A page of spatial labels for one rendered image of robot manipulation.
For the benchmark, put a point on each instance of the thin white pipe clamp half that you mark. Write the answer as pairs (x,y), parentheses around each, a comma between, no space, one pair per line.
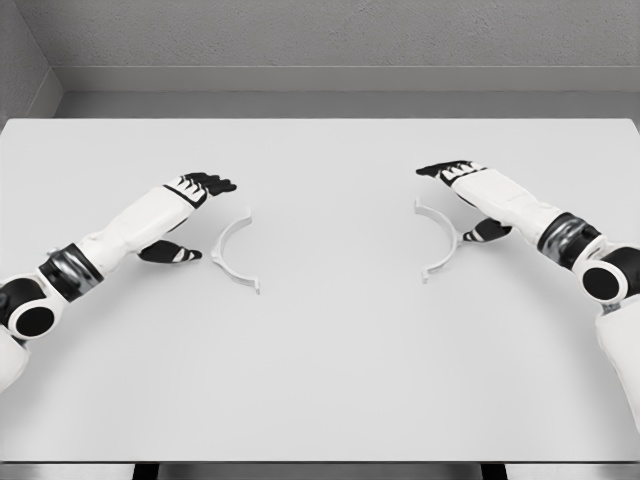
(222,250)
(449,235)

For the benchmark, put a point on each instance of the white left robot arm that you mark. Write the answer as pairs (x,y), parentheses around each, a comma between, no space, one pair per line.
(65,267)

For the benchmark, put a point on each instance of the right robot hand striped fingers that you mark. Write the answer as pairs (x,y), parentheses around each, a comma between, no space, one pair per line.
(487,192)

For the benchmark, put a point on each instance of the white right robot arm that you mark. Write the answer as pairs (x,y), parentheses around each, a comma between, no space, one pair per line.
(600,280)

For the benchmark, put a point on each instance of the left robot hand striped fingers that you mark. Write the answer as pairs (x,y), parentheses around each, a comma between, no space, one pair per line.
(165,205)

